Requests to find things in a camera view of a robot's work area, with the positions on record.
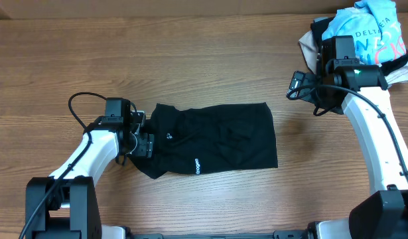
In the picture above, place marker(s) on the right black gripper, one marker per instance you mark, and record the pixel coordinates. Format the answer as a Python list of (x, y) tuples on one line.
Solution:
[(300, 80)]

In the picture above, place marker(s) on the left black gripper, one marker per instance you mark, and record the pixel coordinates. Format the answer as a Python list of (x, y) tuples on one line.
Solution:
[(147, 145)]

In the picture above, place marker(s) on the black polo shirt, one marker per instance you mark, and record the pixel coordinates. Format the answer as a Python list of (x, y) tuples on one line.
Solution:
[(210, 140)]

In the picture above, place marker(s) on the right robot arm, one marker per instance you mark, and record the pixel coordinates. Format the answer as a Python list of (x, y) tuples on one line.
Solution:
[(360, 92)]

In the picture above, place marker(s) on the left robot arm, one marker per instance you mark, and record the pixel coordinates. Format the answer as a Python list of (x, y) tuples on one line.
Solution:
[(64, 204)]

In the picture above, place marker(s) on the black folded garment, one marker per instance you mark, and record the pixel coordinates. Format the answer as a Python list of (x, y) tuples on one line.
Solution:
[(320, 24)]

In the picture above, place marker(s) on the light blue printed t-shirt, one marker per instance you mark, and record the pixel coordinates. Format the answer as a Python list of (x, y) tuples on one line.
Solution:
[(375, 29)]

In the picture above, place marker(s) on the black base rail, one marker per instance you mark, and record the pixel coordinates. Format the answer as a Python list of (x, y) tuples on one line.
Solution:
[(278, 234)]

